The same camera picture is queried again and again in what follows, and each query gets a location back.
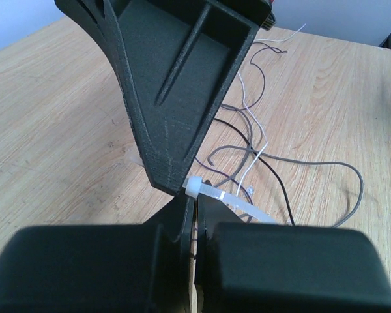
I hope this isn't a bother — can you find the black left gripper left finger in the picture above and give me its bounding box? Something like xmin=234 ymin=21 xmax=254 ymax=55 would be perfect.
xmin=0 ymin=194 xmax=195 ymax=312

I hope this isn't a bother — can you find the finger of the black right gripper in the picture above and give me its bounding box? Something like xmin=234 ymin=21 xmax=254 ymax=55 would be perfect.
xmin=56 ymin=0 xmax=270 ymax=195

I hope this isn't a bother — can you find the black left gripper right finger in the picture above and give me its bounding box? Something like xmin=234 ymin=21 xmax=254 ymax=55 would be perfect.
xmin=195 ymin=194 xmax=391 ymax=312

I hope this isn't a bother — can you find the white zip tie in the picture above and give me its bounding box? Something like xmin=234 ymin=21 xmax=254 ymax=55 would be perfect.
xmin=183 ymin=176 xmax=276 ymax=224

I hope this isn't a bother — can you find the grey wire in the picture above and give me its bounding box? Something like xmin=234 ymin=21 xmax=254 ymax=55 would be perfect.
xmin=195 ymin=102 xmax=364 ymax=228

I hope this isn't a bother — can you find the tangled thin wire bundle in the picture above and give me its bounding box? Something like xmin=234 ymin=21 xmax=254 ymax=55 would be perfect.
xmin=195 ymin=42 xmax=288 ymax=183

